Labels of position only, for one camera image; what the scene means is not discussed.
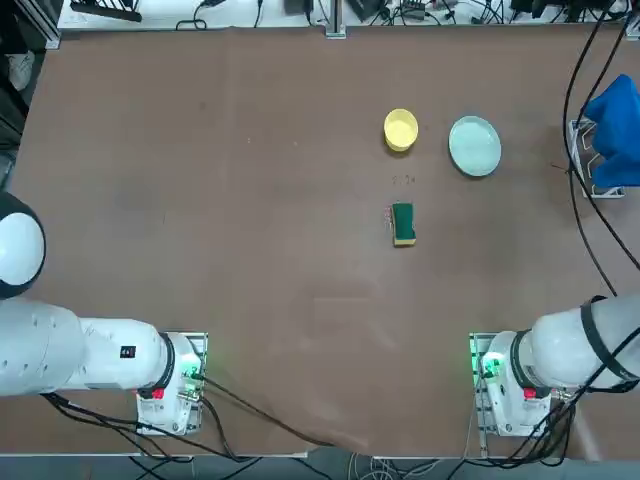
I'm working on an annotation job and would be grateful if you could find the right arm's black cable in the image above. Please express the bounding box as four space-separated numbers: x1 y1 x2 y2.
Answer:
562 7 640 297

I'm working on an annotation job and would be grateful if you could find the aluminium post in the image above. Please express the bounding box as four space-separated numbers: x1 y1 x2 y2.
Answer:
324 0 348 39

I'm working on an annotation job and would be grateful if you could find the pale green plate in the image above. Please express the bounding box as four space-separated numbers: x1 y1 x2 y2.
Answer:
447 115 503 179

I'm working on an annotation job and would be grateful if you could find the green and yellow sponge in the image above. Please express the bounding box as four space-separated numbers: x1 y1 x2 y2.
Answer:
390 201 418 249

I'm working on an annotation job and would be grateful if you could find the blue cloth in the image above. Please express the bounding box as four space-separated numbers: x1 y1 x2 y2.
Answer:
582 73 640 190

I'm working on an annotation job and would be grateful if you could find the small yellow dish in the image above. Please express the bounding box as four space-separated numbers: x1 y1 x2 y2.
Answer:
382 107 421 154

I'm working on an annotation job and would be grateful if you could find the left arm's black cable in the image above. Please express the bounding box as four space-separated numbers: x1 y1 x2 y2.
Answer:
199 374 346 449

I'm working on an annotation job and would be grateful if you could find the arm's black cable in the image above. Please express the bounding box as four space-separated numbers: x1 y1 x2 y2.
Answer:
199 374 346 449
562 7 640 297

